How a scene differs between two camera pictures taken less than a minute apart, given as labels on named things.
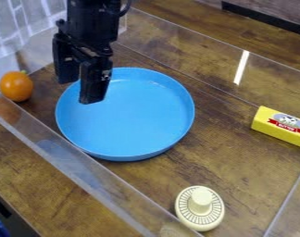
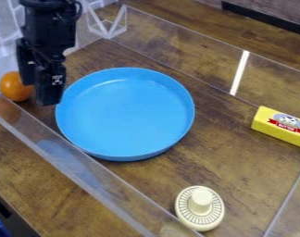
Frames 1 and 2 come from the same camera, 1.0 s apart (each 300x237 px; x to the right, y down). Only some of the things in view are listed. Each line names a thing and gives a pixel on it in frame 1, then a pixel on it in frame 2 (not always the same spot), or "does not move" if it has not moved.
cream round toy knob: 199,207 does not move
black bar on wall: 262,17 does not move
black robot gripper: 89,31 -> 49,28
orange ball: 15,85 does not move
